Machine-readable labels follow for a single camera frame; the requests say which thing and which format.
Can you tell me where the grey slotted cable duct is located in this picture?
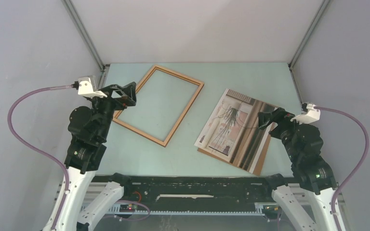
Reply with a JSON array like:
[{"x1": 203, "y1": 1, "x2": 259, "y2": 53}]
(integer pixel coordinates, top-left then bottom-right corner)
[{"x1": 79, "y1": 204, "x2": 265, "y2": 216}]

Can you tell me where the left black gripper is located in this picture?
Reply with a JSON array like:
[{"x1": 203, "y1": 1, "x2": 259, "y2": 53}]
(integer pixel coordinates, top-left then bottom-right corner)
[{"x1": 89, "y1": 81, "x2": 137, "y2": 140}]

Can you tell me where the left aluminium corner post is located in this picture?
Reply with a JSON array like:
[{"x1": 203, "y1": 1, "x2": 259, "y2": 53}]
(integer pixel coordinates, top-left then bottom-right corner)
[{"x1": 61, "y1": 0, "x2": 105, "y2": 71}]

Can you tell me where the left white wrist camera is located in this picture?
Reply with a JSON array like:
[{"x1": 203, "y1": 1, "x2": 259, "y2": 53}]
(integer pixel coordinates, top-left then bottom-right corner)
[{"x1": 78, "y1": 76, "x2": 107, "y2": 99}]

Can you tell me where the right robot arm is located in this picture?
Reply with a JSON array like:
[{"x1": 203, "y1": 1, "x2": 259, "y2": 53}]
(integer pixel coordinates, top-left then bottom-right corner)
[{"x1": 258, "y1": 104, "x2": 346, "y2": 231}]

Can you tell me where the wooden picture frame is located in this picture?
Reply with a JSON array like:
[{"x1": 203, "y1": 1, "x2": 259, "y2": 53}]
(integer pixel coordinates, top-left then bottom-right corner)
[{"x1": 113, "y1": 64, "x2": 204, "y2": 147}]

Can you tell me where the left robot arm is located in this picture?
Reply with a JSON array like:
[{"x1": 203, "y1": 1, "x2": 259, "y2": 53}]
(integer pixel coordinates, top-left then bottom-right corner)
[{"x1": 43, "y1": 78, "x2": 136, "y2": 231}]

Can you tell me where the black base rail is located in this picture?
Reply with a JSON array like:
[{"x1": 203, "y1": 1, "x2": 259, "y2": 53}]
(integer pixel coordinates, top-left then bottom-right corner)
[{"x1": 91, "y1": 174, "x2": 301, "y2": 212}]

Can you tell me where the plant photo print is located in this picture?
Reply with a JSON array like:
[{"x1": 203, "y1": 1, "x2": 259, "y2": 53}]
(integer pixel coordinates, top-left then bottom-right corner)
[{"x1": 194, "y1": 89, "x2": 277, "y2": 156}]

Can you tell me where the brown backing board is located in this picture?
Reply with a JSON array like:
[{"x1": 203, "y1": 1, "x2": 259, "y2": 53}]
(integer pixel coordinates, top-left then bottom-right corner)
[{"x1": 198, "y1": 123, "x2": 275, "y2": 176}]

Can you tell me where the aluminium corner post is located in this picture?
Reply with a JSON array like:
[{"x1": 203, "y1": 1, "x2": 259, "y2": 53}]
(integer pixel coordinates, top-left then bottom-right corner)
[
  {"x1": 61, "y1": 0, "x2": 105, "y2": 71},
  {"x1": 289, "y1": 0, "x2": 332, "y2": 70}
]

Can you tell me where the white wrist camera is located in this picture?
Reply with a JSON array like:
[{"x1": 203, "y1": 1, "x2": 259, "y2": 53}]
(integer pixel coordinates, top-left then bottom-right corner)
[
  {"x1": 291, "y1": 102, "x2": 320, "y2": 124},
  {"x1": 78, "y1": 76, "x2": 107, "y2": 99}
]

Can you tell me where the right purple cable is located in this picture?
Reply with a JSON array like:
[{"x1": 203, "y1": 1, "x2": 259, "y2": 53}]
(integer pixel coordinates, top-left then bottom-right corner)
[{"x1": 314, "y1": 106, "x2": 370, "y2": 231}]

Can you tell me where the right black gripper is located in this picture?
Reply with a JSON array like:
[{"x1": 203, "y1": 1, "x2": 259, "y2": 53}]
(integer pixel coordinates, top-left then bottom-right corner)
[{"x1": 257, "y1": 106, "x2": 309, "y2": 161}]

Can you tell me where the right aluminium corner post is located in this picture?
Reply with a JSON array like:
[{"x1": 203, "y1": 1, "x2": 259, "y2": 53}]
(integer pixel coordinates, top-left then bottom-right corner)
[{"x1": 289, "y1": 0, "x2": 332, "y2": 70}]

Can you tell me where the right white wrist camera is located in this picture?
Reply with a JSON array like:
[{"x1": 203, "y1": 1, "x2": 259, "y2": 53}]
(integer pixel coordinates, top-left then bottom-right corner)
[{"x1": 291, "y1": 102, "x2": 320, "y2": 124}]

